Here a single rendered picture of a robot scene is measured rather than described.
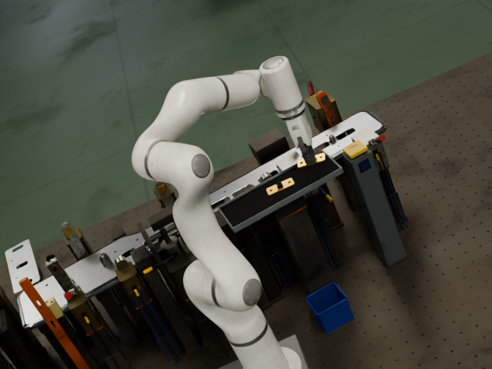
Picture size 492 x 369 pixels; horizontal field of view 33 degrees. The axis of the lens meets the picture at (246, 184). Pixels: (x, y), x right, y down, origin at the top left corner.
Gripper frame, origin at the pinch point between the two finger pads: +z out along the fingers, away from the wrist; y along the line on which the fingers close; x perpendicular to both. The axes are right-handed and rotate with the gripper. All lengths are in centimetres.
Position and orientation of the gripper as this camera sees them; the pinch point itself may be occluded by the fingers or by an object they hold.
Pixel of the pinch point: (308, 154)
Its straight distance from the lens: 247.0
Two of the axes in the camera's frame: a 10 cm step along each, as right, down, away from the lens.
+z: 3.5, 7.7, 5.4
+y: 0.3, -5.8, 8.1
